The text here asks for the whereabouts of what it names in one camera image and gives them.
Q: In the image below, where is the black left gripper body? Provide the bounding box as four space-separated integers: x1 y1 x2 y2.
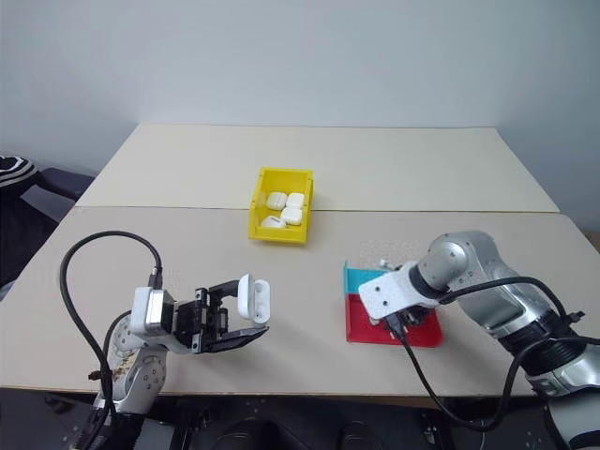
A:
173 285 231 354

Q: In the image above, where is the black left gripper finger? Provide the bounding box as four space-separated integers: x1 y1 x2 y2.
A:
208 278 243 306
204 325 271 354

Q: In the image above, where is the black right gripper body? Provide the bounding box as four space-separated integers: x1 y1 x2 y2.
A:
371 301 441 335

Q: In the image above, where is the yellow plastic bin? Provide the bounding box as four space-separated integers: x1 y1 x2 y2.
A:
247 166 315 248

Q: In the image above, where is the red plastic tray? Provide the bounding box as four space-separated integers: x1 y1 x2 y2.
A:
343 293 444 349

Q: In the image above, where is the teal plastic tray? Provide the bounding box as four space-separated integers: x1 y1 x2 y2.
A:
341 260 393 297

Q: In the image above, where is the black chair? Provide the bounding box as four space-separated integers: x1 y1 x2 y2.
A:
0 164 98 302

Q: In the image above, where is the black white striped garment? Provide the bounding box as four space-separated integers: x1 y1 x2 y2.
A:
0 153 42 189

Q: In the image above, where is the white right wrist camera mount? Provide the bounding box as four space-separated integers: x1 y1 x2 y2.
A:
357 262 422 323

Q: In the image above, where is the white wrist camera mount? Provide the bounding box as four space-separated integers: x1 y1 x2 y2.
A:
129 286 180 355
357 262 422 323

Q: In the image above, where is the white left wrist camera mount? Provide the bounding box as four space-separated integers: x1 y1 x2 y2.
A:
129 286 180 355

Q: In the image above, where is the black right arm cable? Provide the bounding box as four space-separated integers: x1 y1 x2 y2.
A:
384 276 600 433

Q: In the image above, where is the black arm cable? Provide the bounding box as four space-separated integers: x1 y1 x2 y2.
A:
59 230 165 450
384 276 600 433

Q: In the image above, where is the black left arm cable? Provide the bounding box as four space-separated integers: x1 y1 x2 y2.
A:
59 230 165 450

